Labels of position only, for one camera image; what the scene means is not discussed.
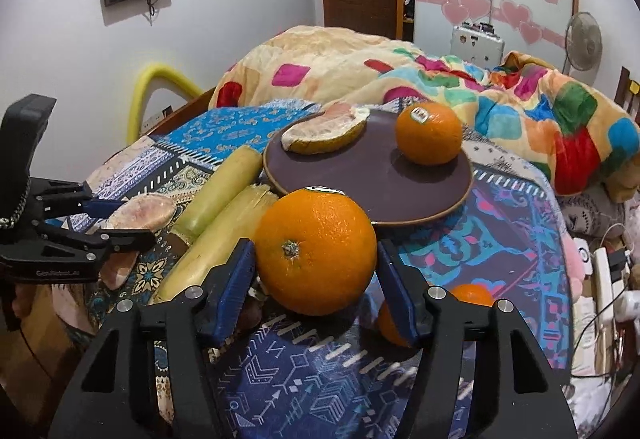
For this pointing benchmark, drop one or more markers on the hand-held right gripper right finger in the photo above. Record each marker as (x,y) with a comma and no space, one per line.
(400,299)

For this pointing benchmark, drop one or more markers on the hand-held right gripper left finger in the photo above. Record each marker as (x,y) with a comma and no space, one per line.
(234,291)

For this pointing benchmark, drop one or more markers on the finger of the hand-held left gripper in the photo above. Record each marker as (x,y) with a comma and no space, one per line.
(127,240)
(102,207)

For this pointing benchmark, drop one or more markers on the pink pomelo piece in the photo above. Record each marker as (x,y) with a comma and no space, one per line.
(142,214)

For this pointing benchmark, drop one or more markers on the large orange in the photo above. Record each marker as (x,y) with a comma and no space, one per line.
(315,254)

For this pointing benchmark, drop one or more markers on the brown round plate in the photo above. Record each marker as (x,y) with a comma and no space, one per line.
(380,189)

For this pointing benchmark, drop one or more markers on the small orange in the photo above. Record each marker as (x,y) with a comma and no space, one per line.
(472,295)

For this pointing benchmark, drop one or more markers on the blue patterned bedspread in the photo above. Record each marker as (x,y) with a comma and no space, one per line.
(300,384)

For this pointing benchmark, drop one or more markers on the yellow foam tube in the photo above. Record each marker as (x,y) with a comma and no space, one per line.
(137,94)

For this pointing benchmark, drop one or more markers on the wooden bed headboard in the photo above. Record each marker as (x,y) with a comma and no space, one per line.
(192,104)

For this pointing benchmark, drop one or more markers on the turquoise patterned cloth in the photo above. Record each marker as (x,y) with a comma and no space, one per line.
(225,131)

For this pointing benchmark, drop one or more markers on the orange with sticker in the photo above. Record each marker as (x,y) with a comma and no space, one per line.
(430,136)

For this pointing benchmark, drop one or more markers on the pink plush toy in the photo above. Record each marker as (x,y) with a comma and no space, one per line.
(575,264)

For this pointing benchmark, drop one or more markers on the pomelo wedge with yellow peel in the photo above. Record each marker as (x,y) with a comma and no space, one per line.
(325,134)

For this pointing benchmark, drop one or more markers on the white power strip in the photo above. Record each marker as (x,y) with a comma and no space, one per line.
(603,279)

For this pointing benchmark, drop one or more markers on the colourful patchwork blanket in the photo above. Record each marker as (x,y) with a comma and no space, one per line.
(500,119)

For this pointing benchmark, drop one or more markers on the grey printed cloth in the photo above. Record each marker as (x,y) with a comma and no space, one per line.
(590,214)

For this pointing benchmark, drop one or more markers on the wooden chair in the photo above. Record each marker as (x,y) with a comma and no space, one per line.
(630,94)

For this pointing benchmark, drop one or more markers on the white standing fan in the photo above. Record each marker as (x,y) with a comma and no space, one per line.
(582,41)

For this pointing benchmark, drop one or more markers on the wall socket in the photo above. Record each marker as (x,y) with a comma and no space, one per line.
(159,116)

